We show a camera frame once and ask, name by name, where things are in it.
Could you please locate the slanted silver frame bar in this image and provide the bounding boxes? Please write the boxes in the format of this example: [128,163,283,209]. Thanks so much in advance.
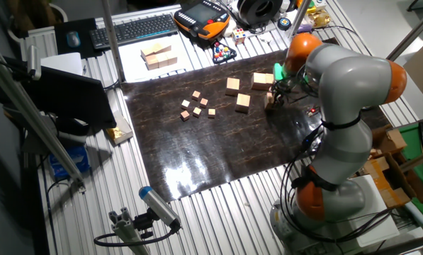
[386,3,423,61]
[398,144,423,174]

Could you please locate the black camera clamp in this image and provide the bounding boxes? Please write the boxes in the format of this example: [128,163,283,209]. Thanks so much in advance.
[132,208,159,240]

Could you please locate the gold shiny objects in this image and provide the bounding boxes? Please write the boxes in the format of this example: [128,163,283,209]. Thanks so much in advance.
[308,9,332,28]

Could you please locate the wooden blocks on paper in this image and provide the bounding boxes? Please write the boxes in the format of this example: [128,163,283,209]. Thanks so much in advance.
[118,35,194,84]

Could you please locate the silver aluminium post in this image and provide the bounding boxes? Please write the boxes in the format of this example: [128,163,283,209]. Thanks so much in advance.
[101,0,126,83]
[287,0,312,38]

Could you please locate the grey camera blue tip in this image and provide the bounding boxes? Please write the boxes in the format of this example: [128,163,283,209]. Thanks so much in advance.
[138,186,182,231]

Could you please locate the grey computer mouse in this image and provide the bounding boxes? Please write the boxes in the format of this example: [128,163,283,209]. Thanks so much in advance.
[66,30,81,49]

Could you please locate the small cardboard box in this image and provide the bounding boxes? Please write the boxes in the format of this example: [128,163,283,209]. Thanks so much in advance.
[379,127,408,154]

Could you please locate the green mini pool table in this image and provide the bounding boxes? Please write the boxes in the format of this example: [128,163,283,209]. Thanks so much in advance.
[397,120,423,226]

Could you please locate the white board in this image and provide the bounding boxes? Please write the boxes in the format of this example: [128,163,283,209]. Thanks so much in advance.
[345,174,400,248]

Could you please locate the white egg-shaped object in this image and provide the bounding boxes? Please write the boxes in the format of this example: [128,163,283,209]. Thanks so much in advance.
[222,21,237,38]

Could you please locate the white rimmed plant pot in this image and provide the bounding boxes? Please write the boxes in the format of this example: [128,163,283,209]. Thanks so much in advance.
[6,2,69,45]

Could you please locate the black monitor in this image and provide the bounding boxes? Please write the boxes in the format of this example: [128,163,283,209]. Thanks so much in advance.
[19,65,118,130]

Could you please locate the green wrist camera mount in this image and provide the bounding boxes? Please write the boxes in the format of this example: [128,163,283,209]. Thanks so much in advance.
[273,62,290,82]

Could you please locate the black computer keyboard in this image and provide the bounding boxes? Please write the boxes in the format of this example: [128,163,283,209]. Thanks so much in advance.
[89,13,179,50]

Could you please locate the Rubik's cube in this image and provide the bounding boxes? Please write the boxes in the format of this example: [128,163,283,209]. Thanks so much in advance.
[232,28,247,46]

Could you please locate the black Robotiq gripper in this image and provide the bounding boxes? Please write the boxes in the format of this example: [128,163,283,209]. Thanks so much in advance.
[271,81,297,109]

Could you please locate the short aluminium profile piece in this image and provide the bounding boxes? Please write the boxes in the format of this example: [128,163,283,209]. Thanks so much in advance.
[108,207,152,255]

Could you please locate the black triangle rack coloured balls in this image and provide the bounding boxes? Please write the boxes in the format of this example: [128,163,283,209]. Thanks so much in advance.
[211,41,238,65]

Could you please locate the black filament spool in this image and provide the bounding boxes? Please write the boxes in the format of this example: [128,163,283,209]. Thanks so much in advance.
[237,0,285,26]

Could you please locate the small box gold foil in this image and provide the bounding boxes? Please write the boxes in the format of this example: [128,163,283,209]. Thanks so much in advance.
[106,111,135,146]

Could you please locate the white flat box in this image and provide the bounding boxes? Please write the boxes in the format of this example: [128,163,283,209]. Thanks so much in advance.
[40,52,84,77]

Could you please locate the black plug blue light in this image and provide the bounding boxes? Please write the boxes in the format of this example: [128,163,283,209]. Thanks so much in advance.
[301,130,318,153]

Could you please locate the black mouse pad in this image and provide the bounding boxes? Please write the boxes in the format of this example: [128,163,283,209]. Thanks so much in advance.
[53,17,104,60]

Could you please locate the small round black puck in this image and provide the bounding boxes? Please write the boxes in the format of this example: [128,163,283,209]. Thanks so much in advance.
[276,16,292,32]

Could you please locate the blue tissue pack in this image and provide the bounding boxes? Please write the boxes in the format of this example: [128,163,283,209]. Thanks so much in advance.
[47,144,91,180]

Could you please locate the brown cardboard box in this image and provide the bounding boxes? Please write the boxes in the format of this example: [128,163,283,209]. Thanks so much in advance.
[363,123,423,210]

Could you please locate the long aluminium profile bar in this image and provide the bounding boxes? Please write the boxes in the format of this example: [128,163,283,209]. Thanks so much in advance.
[0,49,86,194]

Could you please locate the orange black teach pendant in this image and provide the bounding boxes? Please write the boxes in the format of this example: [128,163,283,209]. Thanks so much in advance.
[173,0,231,40]

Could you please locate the black camera cable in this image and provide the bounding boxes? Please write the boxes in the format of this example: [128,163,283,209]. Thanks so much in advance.
[93,222,182,248]

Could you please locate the dark marbled table mat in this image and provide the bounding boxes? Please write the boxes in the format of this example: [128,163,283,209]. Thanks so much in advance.
[120,49,393,203]

